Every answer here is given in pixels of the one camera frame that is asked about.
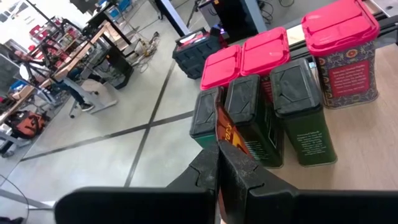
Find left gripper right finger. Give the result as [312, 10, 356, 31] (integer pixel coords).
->
[218, 139, 398, 224]

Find orange black bag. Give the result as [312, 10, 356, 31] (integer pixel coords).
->
[4, 110, 48, 140]

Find person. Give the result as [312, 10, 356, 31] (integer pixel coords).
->
[57, 67, 96, 113]

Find wooden background workbench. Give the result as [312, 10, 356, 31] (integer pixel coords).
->
[0, 18, 135, 125]

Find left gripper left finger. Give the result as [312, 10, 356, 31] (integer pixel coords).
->
[54, 145, 220, 224]

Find black red tool case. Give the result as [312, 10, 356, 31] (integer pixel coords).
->
[172, 27, 229, 81]

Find tangled floor cables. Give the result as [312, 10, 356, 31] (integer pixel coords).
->
[132, 30, 162, 75]

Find green tin black lid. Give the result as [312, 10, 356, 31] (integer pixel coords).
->
[224, 73, 285, 169]
[189, 86, 224, 149]
[269, 58, 339, 168]

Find black equipment cabinet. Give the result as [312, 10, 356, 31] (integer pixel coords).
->
[198, 0, 269, 44]

